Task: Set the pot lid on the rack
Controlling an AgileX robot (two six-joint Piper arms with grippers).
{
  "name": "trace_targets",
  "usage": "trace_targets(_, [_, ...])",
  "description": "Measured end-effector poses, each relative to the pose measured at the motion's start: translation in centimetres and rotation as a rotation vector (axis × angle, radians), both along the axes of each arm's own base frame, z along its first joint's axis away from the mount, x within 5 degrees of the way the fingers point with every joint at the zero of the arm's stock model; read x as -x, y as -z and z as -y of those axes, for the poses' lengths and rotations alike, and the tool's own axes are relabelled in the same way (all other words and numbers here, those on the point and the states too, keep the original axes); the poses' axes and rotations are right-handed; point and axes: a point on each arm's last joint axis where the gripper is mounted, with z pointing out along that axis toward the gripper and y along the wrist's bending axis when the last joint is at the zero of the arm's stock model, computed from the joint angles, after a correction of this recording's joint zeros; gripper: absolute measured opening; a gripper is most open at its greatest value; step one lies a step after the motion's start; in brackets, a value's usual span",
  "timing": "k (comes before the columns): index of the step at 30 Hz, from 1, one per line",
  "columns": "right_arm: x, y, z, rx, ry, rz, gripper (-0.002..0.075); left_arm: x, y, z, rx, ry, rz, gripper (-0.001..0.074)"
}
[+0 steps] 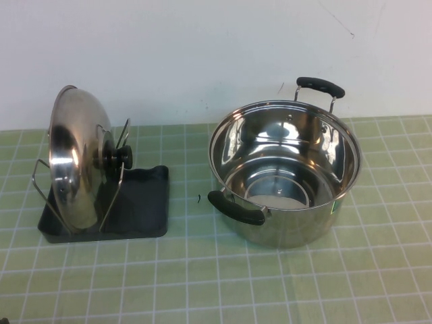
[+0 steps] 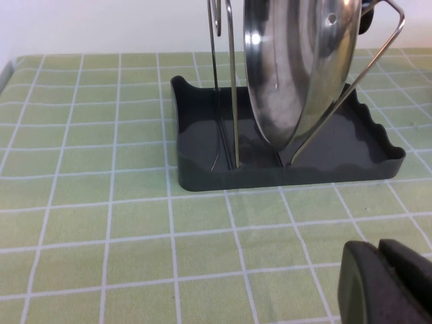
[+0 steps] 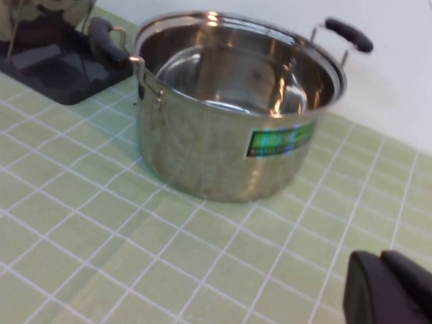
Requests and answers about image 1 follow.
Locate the stainless steel pot lid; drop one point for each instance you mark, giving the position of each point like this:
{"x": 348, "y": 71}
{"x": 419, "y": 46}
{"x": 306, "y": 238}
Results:
{"x": 74, "y": 152}

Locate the black plastic drip tray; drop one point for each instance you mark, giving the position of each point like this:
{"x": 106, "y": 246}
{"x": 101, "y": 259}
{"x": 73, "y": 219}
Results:
{"x": 145, "y": 209}

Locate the green checkered tablecloth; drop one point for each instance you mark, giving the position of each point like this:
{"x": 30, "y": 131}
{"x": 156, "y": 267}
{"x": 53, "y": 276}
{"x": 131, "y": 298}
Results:
{"x": 202, "y": 270}

